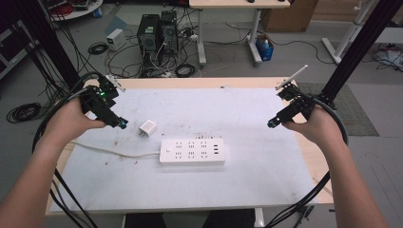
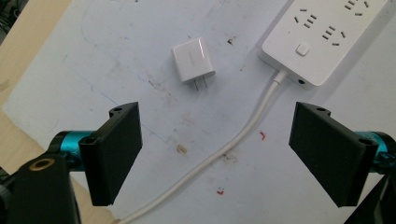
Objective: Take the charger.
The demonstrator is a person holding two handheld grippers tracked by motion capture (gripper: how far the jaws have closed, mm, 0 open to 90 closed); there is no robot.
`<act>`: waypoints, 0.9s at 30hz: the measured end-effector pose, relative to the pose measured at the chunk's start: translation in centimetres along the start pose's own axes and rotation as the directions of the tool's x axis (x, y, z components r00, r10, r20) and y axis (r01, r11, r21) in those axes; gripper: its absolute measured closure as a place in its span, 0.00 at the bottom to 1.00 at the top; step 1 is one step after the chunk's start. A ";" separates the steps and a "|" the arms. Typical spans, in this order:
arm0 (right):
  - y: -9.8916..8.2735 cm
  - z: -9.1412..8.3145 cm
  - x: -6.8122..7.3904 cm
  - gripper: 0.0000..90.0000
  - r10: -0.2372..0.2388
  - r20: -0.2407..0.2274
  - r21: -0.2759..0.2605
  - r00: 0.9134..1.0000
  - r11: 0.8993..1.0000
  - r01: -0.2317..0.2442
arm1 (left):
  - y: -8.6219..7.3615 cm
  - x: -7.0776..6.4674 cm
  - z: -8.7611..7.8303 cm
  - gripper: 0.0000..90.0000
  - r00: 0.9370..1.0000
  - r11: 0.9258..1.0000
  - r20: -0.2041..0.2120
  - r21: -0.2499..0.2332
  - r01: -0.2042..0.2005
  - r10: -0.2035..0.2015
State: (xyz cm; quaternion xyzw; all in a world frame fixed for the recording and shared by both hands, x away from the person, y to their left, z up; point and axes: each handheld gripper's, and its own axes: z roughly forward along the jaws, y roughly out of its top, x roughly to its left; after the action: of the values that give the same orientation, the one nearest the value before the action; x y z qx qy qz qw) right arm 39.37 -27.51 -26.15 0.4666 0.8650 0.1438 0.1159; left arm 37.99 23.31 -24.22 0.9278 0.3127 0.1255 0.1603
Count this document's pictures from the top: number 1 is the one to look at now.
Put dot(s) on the brown cardboard box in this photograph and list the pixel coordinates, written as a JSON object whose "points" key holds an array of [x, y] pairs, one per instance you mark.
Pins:
{"points": [[290, 15]]}

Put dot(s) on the round white table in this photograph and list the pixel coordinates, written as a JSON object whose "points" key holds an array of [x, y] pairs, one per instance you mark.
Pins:
{"points": [[76, 11]]}

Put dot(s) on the white metal stand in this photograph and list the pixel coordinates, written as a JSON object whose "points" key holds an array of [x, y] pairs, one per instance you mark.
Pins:
{"points": [[345, 41]]}

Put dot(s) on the white table mat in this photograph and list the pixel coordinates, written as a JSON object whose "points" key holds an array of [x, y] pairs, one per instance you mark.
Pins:
{"points": [[221, 186]]}

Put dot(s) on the person's right hand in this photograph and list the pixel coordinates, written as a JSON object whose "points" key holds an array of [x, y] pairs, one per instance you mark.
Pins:
{"points": [[321, 126]]}

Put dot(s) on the white power strip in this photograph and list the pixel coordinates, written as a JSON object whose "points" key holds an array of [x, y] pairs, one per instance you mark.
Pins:
{"points": [[193, 156]]}

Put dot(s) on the white charger adapter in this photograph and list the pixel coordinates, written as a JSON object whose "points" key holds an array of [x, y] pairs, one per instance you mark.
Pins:
{"points": [[148, 128]]}

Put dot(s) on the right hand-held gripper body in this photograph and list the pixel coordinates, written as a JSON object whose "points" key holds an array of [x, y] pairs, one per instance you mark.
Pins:
{"points": [[299, 104]]}

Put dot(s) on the person's left hand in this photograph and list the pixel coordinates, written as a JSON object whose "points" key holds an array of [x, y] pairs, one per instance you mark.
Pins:
{"points": [[68, 123]]}

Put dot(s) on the grey floor mat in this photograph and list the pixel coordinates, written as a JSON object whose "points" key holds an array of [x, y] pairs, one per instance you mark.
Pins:
{"points": [[355, 117]]}

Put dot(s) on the blue box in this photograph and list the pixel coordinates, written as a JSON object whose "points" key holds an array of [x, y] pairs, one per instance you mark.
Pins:
{"points": [[265, 50]]}

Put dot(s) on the wooden table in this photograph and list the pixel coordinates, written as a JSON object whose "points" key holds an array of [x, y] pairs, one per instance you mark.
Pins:
{"points": [[202, 83]]}

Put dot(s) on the black metal frame post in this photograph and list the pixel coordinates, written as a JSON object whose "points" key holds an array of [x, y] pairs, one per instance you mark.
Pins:
{"points": [[50, 41], [358, 47]]}

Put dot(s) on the small white box device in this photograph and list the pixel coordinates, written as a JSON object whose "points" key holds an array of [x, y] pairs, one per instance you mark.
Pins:
{"points": [[115, 38]]}

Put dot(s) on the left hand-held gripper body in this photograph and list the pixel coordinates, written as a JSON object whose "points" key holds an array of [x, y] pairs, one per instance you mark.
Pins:
{"points": [[99, 103]]}

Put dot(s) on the black computer tower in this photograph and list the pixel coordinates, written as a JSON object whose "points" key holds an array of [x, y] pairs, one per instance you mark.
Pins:
{"points": [[168, 31], [148, 33]]}

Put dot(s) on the wooden desk with white legs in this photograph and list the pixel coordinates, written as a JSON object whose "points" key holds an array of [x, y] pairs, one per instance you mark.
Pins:
{"points": [[237, 3]]}

